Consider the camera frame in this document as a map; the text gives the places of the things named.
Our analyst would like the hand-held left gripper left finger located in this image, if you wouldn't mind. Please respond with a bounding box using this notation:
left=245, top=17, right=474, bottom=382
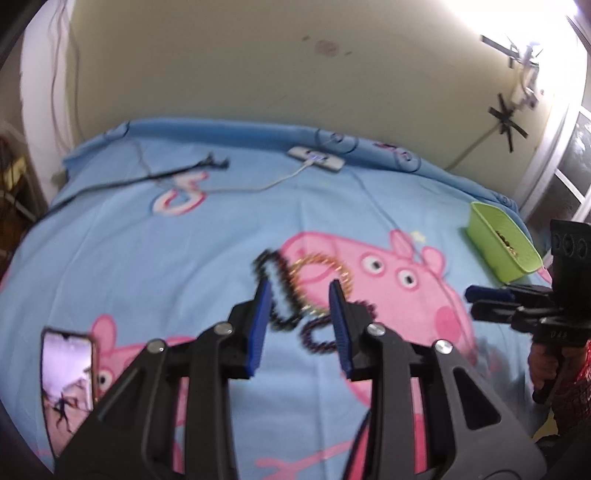
left=53, top=279, right=273, bottom=480

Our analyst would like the white charging cable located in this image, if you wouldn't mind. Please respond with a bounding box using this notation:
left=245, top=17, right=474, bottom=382
left=203, top=159, right=315, bottom=195

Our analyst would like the white wall fixture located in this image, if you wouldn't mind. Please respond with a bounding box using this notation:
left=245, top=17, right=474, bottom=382
left=505, top=39, right=544, bottom=110

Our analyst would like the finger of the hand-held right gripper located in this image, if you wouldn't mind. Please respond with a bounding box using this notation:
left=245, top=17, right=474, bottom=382
left=471, top=300, right=559, bottom=332
left=464, top=284, right=557, bottom=304

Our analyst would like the black tape cross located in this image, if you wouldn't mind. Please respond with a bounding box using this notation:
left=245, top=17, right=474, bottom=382
left=488, top=93, right=530, bottom=153

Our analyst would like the person's right forearm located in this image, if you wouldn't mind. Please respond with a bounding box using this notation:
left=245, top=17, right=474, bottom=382
left=551, top=369, right=591, bottom=439

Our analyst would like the smartphone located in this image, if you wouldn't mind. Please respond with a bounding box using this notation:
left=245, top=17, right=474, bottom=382
left=41, top=327, right=99, bottom=459

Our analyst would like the gold bead bracelet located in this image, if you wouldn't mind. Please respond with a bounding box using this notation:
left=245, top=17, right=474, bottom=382
left=290, top=252, right=352, bottom=320

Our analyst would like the window frame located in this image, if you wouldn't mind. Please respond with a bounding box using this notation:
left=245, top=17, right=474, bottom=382
left=512, top=105, right=591, bottom=232

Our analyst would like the white power bank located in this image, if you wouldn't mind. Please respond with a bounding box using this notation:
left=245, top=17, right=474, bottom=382
left=287, top=146, right=345, bottom=174

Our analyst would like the black cable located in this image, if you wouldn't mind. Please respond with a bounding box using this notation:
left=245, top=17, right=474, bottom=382
left=45, top=154, right=230, bottom=219

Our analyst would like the green plastic basket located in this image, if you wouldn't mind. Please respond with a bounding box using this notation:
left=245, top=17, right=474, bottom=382
left=464, top=202, right=544, bottom=285

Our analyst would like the black bead bracelet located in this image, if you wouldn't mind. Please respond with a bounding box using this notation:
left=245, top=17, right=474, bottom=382
left=252, top=249, right=302, bottom=331

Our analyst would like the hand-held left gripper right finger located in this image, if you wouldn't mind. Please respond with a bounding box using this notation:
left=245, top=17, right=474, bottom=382
left=329, top=279, right=550, bottom=480

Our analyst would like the purple bead bracelet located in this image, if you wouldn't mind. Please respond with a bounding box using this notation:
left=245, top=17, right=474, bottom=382
left=300, top=300, right=376, bottom=355

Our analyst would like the cartoon pig printed blanket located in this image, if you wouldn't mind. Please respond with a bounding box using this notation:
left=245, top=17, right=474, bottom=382
left=0, top=117, right=559, bottom=480

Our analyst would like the person's right hand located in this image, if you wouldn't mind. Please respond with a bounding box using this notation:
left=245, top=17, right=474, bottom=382
left=529, top=339, right=591, bottom=394

